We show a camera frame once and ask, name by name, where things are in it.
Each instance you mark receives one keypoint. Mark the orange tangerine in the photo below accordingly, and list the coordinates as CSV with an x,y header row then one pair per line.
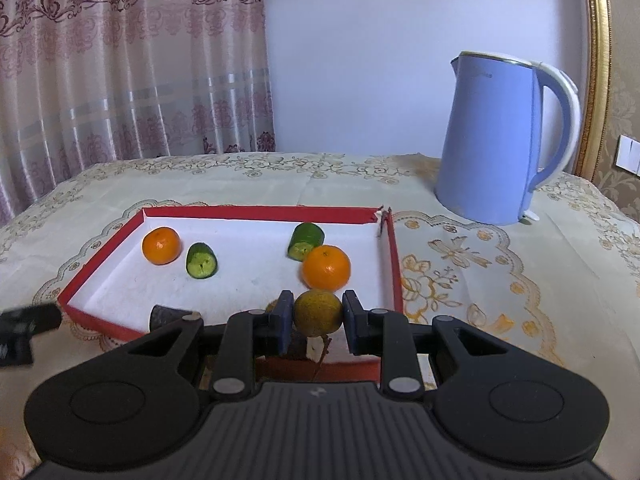
x,y
161,246
326,267

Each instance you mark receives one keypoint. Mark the green cucumber piece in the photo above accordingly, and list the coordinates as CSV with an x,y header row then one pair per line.
x,y
201,261
305,237

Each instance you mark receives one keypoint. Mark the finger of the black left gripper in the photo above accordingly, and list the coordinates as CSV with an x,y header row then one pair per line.
x,y
19,325

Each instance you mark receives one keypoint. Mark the dark sugarcane piece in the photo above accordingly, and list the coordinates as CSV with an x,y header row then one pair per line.
x,y
161,316

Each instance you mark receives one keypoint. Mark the brown longan fruit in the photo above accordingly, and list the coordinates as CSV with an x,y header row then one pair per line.
x,y
317,313
271,306

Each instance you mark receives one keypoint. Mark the cream embroidered tablecloth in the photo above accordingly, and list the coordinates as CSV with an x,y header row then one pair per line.
x,y
565,286

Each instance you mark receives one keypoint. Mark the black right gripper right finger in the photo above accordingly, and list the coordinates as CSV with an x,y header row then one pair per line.
x,y
393,339

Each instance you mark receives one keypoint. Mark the gold picture frame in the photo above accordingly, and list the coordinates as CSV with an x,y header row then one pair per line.
x,y
598,78

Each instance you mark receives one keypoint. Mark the pink patterned curtain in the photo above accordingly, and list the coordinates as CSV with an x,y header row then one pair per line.
x,y
85,82

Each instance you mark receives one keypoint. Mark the red shallow box tray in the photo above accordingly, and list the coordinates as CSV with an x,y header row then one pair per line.
x,y
115,290

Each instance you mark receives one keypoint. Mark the white wall switch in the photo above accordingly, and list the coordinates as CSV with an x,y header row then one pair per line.
x,y
628,155

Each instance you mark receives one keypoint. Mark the blue electric kettle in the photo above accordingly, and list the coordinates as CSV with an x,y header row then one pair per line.
x,y
490,161

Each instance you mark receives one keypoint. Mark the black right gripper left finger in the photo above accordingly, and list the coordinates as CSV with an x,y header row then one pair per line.
x,y
246,336

